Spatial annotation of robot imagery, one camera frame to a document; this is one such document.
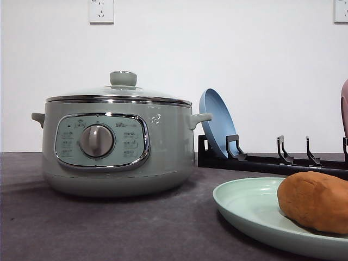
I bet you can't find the glass steamer lid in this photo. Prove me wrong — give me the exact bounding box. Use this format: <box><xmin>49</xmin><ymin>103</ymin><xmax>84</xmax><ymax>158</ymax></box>
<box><xmin>45</xmin><ymin>71</ymin><xmax>192</xmax><ymax>108</ymax></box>

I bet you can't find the green plate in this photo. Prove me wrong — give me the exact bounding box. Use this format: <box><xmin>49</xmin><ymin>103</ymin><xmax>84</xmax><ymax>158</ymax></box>
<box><xmin>213</xmin><ymin>177</ymin><xmax>348</xmax><ymax>260</ymax></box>

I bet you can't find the brown potato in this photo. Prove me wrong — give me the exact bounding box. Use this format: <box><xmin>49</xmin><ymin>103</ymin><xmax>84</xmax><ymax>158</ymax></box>
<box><xmin>277</xmin><ymin>171</ymin><xmax>348</xmax><ymax>234</ymax></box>

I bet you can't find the blue plate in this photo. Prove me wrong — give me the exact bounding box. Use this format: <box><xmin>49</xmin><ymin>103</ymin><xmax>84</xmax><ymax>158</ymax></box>
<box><xmin>199</xmin><ymin>88</ymin><xmax>239</xmax><ymax>157</ymax></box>

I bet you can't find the green electric steamer pot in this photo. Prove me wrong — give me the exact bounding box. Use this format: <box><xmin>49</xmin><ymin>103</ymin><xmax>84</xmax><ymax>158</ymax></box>
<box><xmin>31</xmin><ymin>102</ymin><xmax>213</xmax><ymax>198</ymax></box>

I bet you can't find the black plate rack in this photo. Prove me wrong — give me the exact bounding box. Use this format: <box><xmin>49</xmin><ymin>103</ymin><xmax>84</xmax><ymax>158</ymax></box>
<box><xmin>198</xmin><ymin>134</ymin><xmax>348</xmax><ymax>179</ymax></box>

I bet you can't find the pink plate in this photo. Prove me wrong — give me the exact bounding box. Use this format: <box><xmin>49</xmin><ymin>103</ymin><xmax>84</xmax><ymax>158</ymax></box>
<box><xmin>340</xmin><ymin>79</ymin><xmax>348</xmax><ymax>138</ymax></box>

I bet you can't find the dark grey table mat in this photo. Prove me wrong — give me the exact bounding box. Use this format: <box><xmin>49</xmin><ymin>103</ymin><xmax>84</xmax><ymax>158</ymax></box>
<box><xmin>0</xmin><ymin>152</ymin><xmax>348</xmax><ymax>261</ymax></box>

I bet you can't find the white wall socket left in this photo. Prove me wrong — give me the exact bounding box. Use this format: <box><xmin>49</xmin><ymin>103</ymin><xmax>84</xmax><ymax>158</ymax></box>
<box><xmin>88</xmin><ymin>0</ymin><xmax>115</xmax><ymax>26</ymax></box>

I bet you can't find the white wall socket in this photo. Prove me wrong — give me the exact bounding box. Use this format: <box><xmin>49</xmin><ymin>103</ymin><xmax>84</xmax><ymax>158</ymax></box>
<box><xmin>333</xmin><ymin>0</ymin><xmax>348</xmax><ymax>24</ymax></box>
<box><xmin>88</xmin><ymin>0</ymin><xmax>115</xmax><ymax>26</ymax></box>

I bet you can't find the white wall socket right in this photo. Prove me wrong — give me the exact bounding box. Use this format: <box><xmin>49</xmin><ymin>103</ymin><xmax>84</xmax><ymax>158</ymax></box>
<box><xmin>333</xmin><ymin>0</ymin><xmax>348</xmax><ymax>24</ymax></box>

